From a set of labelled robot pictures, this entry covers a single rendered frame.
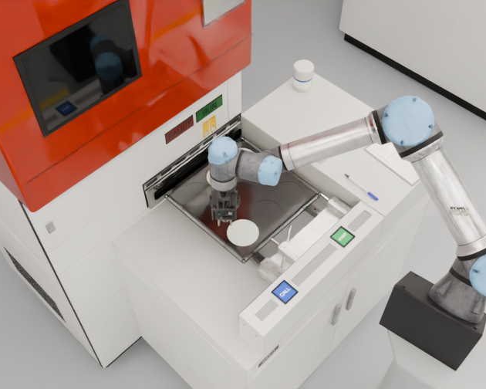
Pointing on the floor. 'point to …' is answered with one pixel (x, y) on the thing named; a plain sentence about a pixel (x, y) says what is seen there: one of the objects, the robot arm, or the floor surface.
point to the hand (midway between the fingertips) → (225, 217)
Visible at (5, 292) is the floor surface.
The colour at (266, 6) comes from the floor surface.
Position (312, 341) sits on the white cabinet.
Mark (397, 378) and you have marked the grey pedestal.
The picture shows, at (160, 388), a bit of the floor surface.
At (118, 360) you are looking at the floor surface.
